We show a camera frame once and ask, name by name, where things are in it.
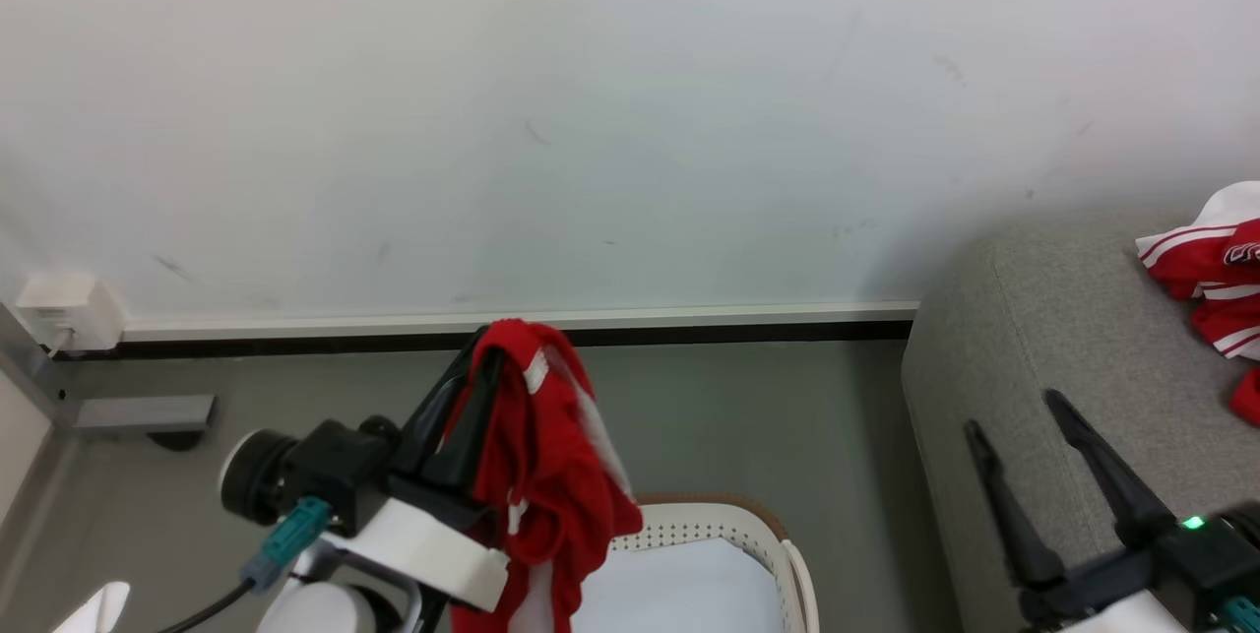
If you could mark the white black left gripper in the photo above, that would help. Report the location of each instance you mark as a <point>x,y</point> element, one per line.
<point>423,544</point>

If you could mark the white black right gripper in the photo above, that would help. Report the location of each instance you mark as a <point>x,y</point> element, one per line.
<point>1181,574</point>

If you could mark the red shorts with white stripes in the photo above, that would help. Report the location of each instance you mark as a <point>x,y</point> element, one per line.
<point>546,456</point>

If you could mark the red white jersey with logo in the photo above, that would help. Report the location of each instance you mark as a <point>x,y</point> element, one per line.
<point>1221,269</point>

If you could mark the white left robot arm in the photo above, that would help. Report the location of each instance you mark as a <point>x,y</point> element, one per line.
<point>320,611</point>

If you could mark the grey fabric sofa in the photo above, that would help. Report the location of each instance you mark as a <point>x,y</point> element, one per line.
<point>1043,338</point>

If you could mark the white baseboard strip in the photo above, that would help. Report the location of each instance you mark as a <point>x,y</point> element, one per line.
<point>295,325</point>

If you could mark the black caster wheel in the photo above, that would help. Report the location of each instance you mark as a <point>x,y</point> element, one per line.
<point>175,439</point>

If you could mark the white cloth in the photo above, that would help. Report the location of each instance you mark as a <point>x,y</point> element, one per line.
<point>679,589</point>

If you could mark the beige perforated laundry basket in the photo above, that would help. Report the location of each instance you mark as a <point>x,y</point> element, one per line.
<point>733,520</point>

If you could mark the white plastic robot part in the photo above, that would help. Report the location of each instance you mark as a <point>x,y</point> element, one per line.
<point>98,608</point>

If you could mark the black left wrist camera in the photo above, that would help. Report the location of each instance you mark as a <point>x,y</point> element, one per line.
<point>315,466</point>

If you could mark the grey metal frame foot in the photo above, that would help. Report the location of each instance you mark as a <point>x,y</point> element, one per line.
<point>143,411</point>

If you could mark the white wall outlet box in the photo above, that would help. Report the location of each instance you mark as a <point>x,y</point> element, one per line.
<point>71,310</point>

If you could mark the grey metal frame post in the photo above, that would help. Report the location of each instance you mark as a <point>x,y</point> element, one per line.
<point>30,367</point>

